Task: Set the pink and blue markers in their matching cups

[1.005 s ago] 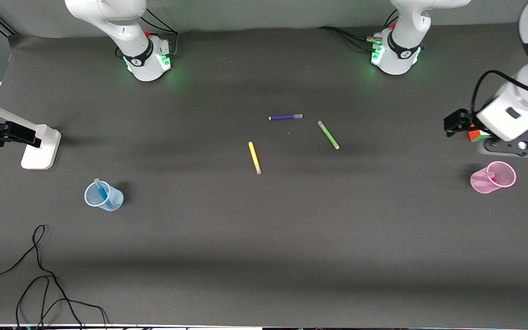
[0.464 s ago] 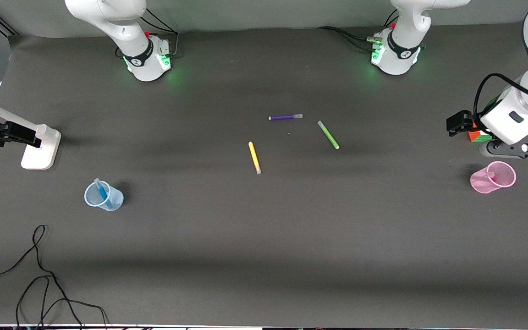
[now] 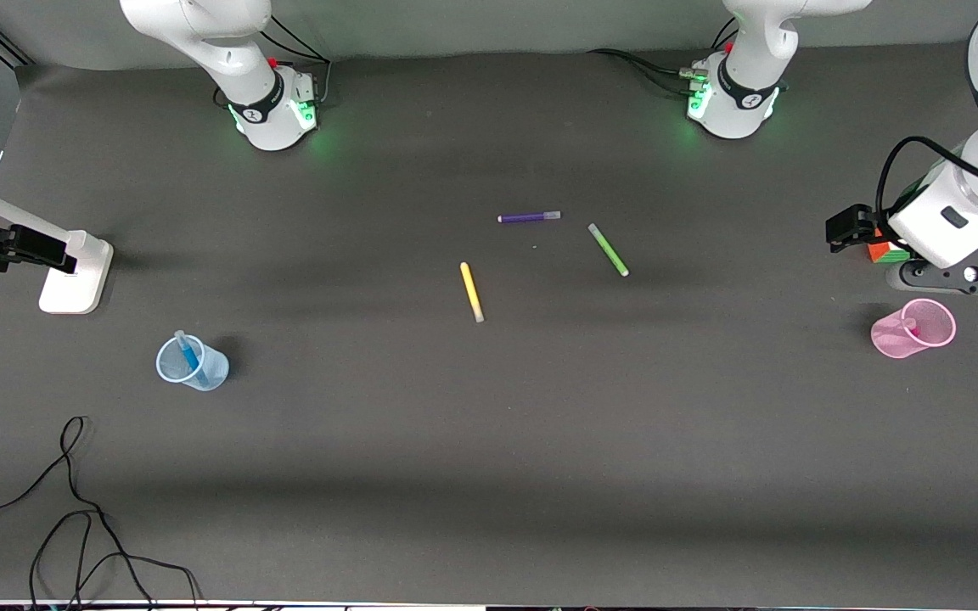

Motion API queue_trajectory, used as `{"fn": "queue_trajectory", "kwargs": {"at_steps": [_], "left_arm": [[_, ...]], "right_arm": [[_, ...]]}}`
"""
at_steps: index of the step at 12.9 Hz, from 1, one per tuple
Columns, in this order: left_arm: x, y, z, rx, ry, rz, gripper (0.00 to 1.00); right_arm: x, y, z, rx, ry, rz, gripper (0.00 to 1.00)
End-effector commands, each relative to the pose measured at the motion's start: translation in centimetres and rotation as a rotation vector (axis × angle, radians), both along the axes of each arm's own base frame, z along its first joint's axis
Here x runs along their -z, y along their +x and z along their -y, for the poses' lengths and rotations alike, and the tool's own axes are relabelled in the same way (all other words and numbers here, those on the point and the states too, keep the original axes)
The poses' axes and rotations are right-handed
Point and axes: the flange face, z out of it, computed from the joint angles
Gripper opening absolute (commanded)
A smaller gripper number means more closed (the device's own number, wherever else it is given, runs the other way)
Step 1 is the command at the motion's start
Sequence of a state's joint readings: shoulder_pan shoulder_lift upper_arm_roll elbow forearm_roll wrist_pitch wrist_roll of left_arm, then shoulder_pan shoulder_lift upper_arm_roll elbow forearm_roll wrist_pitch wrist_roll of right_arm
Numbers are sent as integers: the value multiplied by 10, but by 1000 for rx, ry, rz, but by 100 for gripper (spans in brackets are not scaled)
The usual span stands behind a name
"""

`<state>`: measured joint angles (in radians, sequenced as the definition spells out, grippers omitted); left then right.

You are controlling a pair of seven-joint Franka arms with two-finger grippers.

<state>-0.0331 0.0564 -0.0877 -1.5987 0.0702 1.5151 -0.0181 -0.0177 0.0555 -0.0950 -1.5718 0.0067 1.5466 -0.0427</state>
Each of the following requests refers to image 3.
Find blue marker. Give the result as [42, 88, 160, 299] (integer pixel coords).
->
[174, 330, 211, 387]

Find white stand with base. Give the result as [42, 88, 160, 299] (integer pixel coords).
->
[0, 174, 115, 316]

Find pink mesh cup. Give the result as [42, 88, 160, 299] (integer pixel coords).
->
[870, 298, 958, 360]

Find light blue mesh cup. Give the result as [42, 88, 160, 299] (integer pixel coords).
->
[155, 335, 230, 393]

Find green marker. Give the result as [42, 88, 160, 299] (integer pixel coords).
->
[587, 222, 630, 277]

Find yellow marker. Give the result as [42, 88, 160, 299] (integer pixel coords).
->
[459, 261, 486, 324]

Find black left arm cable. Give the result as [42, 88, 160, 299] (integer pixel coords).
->
[875, 136, 978, 221]

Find loose black cable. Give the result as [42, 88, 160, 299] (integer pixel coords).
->
[0, 416, 201, 611]

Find black left base cables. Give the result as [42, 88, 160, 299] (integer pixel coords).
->
[588, 48, 702, 96]

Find black base cables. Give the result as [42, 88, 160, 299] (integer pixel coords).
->
[588, 48, 702, 96]
[267, 13, 334, 107]

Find black right base cables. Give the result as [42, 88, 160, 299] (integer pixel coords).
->
[267, 13, 334, 107]

